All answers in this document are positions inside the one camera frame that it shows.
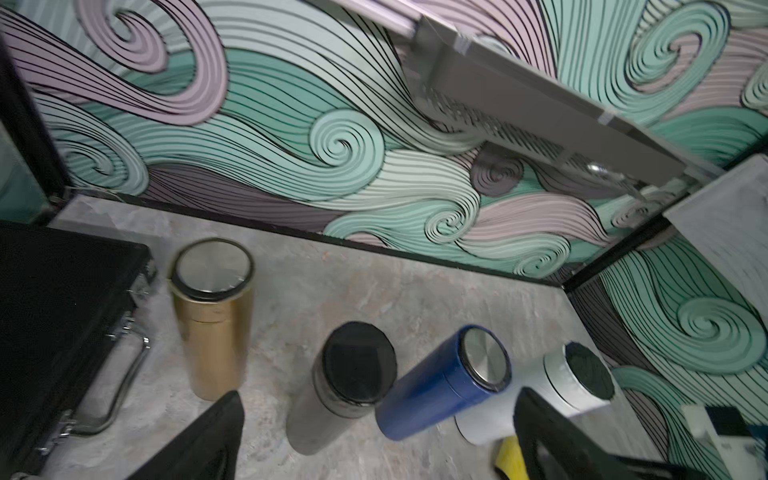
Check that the black case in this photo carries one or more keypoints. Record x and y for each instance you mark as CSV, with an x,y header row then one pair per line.
x,y
66,299

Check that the yellow cleaning cloth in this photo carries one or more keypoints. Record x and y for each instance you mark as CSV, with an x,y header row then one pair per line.
x,y
509,463

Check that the black thermos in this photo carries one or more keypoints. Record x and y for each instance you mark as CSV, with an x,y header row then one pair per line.
x,y
353,372

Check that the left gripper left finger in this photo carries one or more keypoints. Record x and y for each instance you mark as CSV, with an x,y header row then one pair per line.
x,y
207,449

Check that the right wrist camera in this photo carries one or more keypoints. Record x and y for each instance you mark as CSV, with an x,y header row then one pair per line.
x,y
725,429

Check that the gold thermos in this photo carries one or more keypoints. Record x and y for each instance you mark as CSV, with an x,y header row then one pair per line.
x,y
211,282

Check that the blue thermos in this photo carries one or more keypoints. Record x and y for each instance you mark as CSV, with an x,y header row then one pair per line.
x,y
469,367

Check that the white thermos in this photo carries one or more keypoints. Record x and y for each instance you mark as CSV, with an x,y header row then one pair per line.
x,y
571,378

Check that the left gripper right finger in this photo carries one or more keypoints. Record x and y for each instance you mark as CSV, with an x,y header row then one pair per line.
x,y
553,447

